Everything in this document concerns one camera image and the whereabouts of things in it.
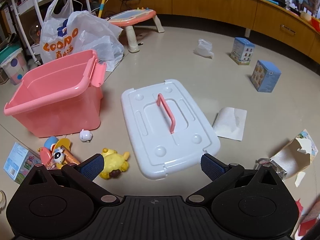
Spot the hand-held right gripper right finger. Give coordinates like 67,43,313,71
185,153,285,204

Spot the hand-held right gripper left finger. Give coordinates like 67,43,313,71
22,154,120,204

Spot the pink plastic storage box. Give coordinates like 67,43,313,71
4,49,107,138

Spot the brown cardboard box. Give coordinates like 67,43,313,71
64,150,84,166

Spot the yellow plush toy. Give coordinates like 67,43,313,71
99,148,130,180

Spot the small white pig toy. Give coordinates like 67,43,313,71
79,129,93,143

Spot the small panda toy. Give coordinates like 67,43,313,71
52,148,66,169

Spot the white paper envelope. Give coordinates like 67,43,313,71
212,107,247,141

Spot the blue round toy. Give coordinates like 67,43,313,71
44,136,60,151

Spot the light blue box cartoon print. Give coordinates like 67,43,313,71
3,142,42,185

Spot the torn cardboard box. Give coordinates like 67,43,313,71
270,129,319,188

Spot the blue box with yellow figures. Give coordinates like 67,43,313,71
250,60,282,93

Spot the crumpled white plastic wrap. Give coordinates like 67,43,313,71
194,39,215,59

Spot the blue box with house print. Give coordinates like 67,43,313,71
230,37,255,66

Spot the polka dot white container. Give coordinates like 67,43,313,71
0,47,29,85

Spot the plain white plastic bag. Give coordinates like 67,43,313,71
67,10,125,72

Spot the pink toy drawing table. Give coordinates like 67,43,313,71
108,9,165,53

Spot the long wooden cabinet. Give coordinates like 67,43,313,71
96,0,320,74

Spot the white lid with pink handle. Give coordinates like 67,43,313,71
121,79,221,180

